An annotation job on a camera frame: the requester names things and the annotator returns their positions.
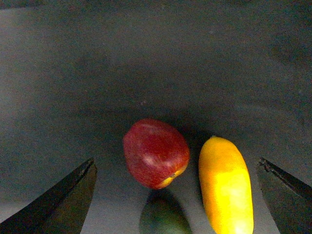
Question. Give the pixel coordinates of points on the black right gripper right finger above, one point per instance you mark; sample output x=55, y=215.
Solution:
x=288, y=199

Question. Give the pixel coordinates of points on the green avocado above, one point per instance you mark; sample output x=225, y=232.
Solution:
x=160, y=216

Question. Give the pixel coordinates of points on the red apple near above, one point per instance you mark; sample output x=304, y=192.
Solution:
x=155, y=153

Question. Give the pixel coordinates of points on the yellow mango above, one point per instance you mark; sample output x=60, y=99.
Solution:
x=226, y=187

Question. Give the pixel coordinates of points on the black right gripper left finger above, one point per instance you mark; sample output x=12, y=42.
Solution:
x=60, y=210

